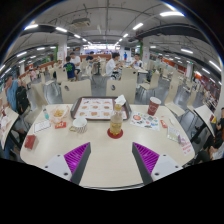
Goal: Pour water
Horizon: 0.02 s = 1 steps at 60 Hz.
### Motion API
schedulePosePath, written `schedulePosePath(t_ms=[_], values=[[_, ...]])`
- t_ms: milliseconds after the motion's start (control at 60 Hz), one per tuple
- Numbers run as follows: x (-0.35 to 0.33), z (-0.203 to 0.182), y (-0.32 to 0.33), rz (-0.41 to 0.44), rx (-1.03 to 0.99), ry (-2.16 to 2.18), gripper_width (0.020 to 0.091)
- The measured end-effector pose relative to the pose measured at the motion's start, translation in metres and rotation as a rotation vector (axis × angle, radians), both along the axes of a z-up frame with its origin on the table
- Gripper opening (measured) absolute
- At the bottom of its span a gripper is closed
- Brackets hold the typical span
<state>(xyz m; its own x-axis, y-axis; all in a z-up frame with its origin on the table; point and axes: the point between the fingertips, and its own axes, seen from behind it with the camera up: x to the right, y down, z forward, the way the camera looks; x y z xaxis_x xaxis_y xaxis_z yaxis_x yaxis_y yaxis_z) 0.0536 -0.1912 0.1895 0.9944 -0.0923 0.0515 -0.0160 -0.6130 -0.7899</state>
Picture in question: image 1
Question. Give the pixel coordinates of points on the flat round red coaster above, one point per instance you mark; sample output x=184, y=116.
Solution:
x=110, y=135

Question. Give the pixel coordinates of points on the red sauce packet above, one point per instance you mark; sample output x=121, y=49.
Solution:
x=60, y=125

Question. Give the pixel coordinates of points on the red paper cup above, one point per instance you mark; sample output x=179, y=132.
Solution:
x=154, y=106

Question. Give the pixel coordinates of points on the clear plastic packet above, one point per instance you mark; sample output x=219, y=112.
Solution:
x=173, y=134

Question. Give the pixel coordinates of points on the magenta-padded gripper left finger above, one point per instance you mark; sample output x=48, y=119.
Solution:
x=76, y=158

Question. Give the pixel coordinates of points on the beige chair with round hole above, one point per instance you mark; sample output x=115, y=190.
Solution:
x=122, y=90
x=77, y=90

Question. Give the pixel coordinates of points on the white patterned mug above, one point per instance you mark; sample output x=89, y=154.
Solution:
x=80, y=126

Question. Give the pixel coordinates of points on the small red packet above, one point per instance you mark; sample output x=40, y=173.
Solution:
x=163, y=124

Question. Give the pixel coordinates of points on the clear bottle with yellow cap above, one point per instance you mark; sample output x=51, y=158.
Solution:
x=116, y=123

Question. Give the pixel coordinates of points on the ceiling air conditioning unit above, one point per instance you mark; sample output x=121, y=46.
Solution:
x=80, y=22

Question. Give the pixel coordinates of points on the white printed card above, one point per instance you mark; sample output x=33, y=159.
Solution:
x=42, y=126

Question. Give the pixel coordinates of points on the group of beige chairs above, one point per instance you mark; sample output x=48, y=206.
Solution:
x=154, y=79

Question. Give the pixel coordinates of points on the group of ceiling strip lights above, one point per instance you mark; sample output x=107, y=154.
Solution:
x=171, y=14

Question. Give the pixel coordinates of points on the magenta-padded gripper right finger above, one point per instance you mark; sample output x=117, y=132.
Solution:
x=147, y=158

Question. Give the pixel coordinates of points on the small teal bottle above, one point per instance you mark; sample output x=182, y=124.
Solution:
x=45, y=113

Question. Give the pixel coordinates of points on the colourful sticker sheet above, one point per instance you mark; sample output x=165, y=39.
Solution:
x=144, y=120

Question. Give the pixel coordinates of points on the white paper napkin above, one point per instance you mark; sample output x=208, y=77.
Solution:
x=120, y=100

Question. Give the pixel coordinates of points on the white leaflet with red print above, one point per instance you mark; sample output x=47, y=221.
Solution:
x=187, y=148

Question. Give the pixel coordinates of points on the paper tray liner with food pictures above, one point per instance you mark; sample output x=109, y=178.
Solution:
x=95, y=108

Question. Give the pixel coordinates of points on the person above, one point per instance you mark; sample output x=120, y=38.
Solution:
x=16, y=96
x=216, y=146
x=90, y=56
x=136, y=62
x=111, y=66
x=76, y=60
x=70, y=68
x=33, y=74

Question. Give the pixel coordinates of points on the dark serving tray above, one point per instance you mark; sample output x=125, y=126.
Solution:
x=72, y=112

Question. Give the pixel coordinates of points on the red box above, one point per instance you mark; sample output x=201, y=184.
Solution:
x=30, y=141

